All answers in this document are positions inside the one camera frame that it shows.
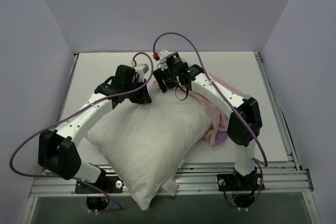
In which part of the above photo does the white pillow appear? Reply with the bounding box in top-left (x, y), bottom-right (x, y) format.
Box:
top-left (86, 89), bottom-right (211, 210)

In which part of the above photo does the purple Elsa print pillowcase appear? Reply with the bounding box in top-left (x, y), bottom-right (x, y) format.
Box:
top-left (149, 74), bottom-right (251, 146)

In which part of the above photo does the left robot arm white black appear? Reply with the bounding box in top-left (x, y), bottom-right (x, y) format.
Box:
top-left (38, 64), bottom-right (152, 192)

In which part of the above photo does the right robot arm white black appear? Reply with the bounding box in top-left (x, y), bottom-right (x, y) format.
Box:
top-left (153, 50), bottom-right (263, 189)

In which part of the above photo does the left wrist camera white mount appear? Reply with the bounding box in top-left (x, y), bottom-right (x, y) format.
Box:
top-left (131, 61), bottom-right (149, 79)

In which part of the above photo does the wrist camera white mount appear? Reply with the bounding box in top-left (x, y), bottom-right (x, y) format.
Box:
top-left (131, 61), bottom-right (149, 79)
top-left (153, 50), bottom-right (171, 71)

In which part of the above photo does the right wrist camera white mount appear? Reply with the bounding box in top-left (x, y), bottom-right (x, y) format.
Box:
top-left (153, 50), bottom-right (171, 71)

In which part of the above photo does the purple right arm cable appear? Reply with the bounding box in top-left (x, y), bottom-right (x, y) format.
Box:
top-left (153, 32), bottom-right (268, 206)

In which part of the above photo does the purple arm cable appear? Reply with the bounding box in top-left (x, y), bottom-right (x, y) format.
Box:
top-left (153, 32), bottom-right (268, 206)
top-left (9, 51), bottom-right (155, 213)

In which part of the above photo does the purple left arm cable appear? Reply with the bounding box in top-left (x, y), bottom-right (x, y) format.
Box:
top-left (9, 51), bottom-right (155, 213)

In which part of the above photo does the aluminium left side rail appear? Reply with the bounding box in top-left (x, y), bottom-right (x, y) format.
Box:
top-left (57, 54), bottom-right (79, 121)

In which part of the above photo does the aluminium front mounting rail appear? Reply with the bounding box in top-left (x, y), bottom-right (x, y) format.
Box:
top-left (29, 162), bottom-right (313, 197)

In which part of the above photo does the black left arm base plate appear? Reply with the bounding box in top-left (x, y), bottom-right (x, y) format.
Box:
top-left (75, 176), bottom-right (123, 194)

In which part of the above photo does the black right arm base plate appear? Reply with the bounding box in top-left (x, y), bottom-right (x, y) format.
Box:
top-left (217, 173), bottom-right (265, 191)

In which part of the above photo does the aluminium right side rail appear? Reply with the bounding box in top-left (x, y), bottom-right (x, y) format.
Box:
top-left (254, 52), bottom-right (302, 170)

